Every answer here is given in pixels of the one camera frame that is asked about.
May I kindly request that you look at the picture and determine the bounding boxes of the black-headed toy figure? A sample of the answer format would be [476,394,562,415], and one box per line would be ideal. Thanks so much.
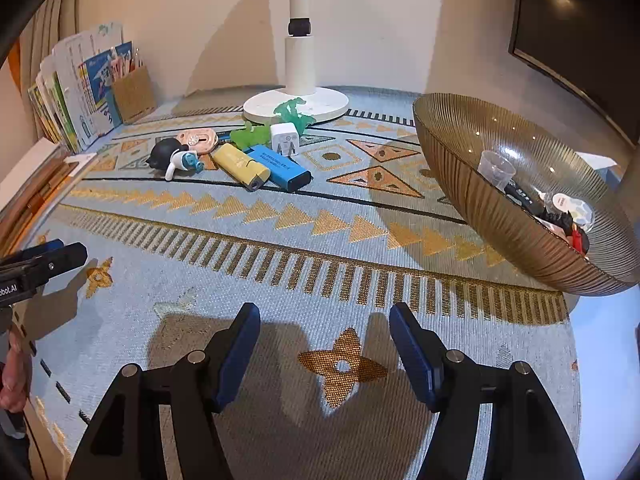
[145,138,204,181]

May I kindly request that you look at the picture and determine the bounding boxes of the pink oval gadget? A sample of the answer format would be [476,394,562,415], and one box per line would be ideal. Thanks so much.
[176,128,218,155]

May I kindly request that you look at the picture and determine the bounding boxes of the yellow highlighter block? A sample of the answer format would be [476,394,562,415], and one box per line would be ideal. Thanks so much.
[213,143,270,192]

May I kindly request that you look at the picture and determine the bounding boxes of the red candy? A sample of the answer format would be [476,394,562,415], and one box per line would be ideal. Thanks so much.
[570,223,589,256]

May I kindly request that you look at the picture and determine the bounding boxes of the blue rectangular lighter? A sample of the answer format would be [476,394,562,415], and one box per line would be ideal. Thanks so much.
[250,145,312,192]

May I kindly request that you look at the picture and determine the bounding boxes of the white power adapter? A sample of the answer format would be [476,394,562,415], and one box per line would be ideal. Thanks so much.
[270,122,300,157]

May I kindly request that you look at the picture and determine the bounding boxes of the black rectangular case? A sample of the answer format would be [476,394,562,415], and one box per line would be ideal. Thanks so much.
[504,184,546,217]

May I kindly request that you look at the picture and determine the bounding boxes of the black knitted ball charm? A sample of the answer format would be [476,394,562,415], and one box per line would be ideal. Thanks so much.
[537,209,574,236]

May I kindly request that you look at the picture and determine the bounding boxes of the person left hand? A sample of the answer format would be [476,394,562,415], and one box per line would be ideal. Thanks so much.
[1,328,32,413]

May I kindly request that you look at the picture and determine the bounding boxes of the brown leather notebook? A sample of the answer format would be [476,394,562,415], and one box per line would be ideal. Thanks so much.
[0,158,77,256]

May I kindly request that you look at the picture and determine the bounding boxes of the orange white book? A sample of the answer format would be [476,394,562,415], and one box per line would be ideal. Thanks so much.
[1,138,96,218]

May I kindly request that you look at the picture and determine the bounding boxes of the standing booklets stack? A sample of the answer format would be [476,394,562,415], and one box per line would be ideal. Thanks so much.
[29,22,132,154]

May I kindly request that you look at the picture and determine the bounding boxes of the cork pen holder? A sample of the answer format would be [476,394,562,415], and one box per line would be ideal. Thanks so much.
[112,66,156,124]

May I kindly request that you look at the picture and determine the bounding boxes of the light green dinosaur toy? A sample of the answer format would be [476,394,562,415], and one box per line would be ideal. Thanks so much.
[230,122,271,152]

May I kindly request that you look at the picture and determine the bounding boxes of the dark green dinosaur toy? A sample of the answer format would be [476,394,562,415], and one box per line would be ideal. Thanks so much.
[273,98,316,136]

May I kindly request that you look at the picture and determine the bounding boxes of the clear plastic cup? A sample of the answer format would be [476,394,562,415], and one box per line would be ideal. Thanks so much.
[477,150,516,192]

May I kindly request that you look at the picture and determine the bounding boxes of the white desk lamp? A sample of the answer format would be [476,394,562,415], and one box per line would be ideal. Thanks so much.
[243,0,349,124]

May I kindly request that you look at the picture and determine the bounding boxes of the amber ribbed glass bowl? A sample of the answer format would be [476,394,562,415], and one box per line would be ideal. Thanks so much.
[412,93,639,296]

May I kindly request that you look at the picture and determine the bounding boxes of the black wall television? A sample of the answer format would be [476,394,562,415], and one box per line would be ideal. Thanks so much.
[509,0,639,145]

